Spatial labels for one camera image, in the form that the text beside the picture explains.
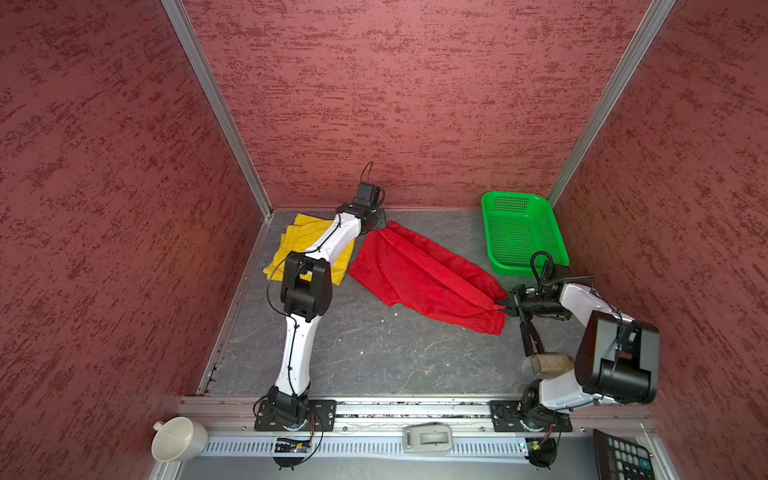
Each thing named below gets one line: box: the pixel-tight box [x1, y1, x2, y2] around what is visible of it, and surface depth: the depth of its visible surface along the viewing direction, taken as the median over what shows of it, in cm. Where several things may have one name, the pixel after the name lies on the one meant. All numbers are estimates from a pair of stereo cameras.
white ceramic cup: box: [151, 416, 209, 463], surface depth 66 cm
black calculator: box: [592, 429, 655, 480], surface depth 69 cm
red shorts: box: [349, 221, 509, 335], surface depth 96 cm
